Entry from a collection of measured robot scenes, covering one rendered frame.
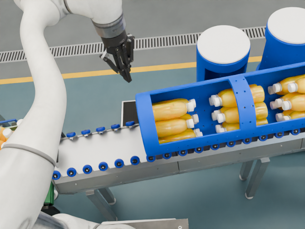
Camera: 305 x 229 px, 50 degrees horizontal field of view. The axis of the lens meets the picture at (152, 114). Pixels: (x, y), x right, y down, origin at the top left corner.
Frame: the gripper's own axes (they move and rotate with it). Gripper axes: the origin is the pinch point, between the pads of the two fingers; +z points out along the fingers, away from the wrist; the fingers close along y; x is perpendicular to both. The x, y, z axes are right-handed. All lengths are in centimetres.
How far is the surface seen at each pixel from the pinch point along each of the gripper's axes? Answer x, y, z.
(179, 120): -10.8, 11.7, 33.9
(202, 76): 13, 52, 62
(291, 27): -9, 98, 47
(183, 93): 1.1, 26.2, 40.2
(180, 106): -8.2, 15.6, 29.7
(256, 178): -39, 43, 111
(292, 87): -36, 54, 32
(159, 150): -12.5, -2.5, 38.3
